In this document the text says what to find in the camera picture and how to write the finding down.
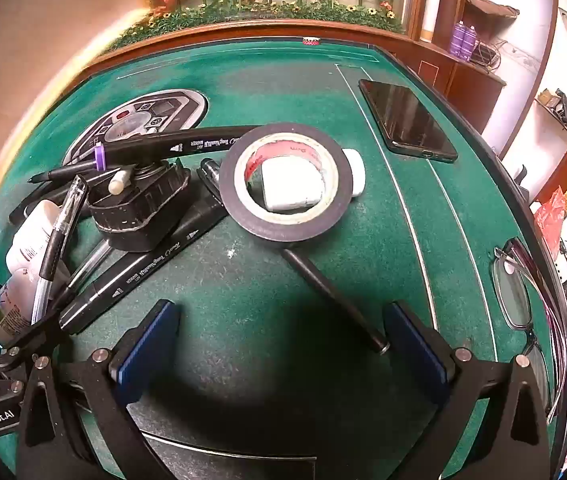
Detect white pill bottle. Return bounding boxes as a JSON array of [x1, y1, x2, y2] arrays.
[[0, 200, 60, 348]]

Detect black ridged round cap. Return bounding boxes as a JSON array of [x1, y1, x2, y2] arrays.
[[86, 162, 194, 252]]

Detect clear black gel pen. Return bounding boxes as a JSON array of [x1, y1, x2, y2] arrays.
[[31, 176, 88, 325]]

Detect black thin pen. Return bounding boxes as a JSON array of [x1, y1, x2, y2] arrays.
[[282, 247, 390, 356]]

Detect black marker purple cap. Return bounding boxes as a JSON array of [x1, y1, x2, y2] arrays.
[[29, 125, 256, 183]]

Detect black tape roll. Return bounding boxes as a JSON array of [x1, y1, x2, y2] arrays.
[[218, 122, 366, 243]]

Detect white small bottle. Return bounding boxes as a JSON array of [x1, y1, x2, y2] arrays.
[[343, 148, 366, 197]]

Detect purple-framed eyeglasses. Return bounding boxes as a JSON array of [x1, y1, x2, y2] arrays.
[[489, 237, 567, 424]]

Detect black smartphone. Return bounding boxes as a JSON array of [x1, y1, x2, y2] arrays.
[[358, 79, 458, 164]]

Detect purple bottles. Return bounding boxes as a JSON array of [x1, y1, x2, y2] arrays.
[[448, 21, 477, 62]]

